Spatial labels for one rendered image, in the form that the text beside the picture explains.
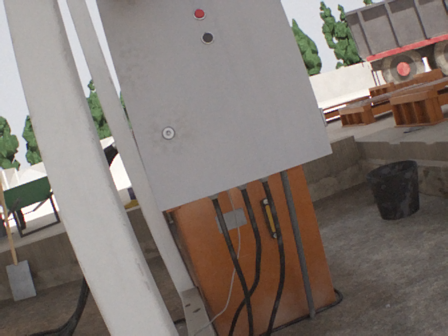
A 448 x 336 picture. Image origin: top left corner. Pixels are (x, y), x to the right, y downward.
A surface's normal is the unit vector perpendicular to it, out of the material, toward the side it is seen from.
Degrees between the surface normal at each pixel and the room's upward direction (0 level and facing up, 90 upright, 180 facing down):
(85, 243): 81
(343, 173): 90
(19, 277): 70
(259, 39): 90
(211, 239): 90
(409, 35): 90
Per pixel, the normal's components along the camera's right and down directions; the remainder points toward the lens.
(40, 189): 0.69, 0.22
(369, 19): -0.43, 0.22
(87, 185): 0.05, -0.10
